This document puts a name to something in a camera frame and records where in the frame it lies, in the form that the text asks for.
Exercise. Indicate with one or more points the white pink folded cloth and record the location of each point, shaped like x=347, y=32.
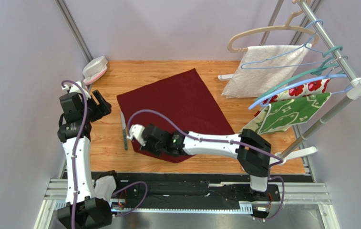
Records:
x=95, y=69

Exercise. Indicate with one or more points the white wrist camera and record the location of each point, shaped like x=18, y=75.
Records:
x=79, y=87
x=135, y=133

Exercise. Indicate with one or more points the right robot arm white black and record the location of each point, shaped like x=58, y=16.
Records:
x=248, y=148

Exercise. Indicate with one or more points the dark red cloth napkin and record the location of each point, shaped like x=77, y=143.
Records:
x=183, y=98

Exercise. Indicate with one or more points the green white patterned cloth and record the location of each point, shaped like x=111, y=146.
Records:
x=280, y=116

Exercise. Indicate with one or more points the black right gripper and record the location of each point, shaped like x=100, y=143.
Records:
x=125, y=134

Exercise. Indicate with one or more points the red flower patterned cloth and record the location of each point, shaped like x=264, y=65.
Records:
x=313, y=88

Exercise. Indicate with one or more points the beige clothes hanger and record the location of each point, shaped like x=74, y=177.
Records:
x=269, y=31

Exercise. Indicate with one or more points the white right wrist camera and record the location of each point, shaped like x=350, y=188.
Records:
x=135, y=133

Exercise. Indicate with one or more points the teal clothes hanger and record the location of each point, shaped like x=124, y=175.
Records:
x=297, y=77

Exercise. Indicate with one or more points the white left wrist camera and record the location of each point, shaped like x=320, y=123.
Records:
x=79, y=87

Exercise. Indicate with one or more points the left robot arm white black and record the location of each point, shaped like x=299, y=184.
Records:
x=87, y=200

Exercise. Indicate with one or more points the white textured hanging cloth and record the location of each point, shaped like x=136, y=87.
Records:
x=253, y=83

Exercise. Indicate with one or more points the silver white clothes rack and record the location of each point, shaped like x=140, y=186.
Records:
x=353, y=91

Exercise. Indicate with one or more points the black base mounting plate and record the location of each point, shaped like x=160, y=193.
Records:
x=205, y=192

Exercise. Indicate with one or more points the blue clothes hanger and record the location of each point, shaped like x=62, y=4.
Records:
x=293, y=85

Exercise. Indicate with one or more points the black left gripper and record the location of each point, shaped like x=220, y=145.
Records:
x=105, y=107

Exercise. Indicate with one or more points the light blue wire hanger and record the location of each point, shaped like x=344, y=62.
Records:
x=279, y=56

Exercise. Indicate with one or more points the green handled table knife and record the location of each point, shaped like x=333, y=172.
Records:
x=123, y=124

